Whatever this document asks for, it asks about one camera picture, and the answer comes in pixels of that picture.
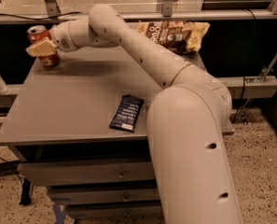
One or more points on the grey metal rail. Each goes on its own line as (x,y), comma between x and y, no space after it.
(203,15)

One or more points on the brown sea salt chip bag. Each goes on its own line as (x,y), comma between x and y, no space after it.
(178,36)

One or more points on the top grey drawer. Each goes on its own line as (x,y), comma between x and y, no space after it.
(64,173)

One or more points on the bottom grey drawer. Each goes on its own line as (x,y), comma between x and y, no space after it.
(114,210)

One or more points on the grey drawer cabinet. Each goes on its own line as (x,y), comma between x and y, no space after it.
(63,114)

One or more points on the blue rxbar blueberry wrapper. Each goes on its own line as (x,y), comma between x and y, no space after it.
(127,113)

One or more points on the grey drawer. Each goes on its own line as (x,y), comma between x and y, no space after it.
(106,194)
(114,210)
(64,173)

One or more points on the red coke can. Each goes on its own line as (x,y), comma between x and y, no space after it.
(36,33)

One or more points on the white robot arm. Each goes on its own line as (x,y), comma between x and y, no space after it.
(185,121)

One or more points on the middle grey drawer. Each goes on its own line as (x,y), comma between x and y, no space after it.
(106,194)

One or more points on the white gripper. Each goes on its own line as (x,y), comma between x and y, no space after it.
(60,37)

